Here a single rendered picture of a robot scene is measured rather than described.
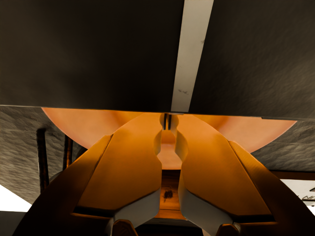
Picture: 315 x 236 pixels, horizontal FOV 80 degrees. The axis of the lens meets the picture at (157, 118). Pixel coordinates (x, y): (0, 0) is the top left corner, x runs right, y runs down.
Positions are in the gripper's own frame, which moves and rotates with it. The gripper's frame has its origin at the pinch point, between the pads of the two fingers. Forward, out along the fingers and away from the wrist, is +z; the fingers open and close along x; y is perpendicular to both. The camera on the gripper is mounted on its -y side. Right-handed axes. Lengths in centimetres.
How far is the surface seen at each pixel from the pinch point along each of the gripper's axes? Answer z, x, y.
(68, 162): 4.7, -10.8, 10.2
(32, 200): 30, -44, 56
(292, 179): 18.9, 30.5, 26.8
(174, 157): 0.1, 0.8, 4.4
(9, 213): 347, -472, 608
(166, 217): 0.8, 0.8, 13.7
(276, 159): 19.0, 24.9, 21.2
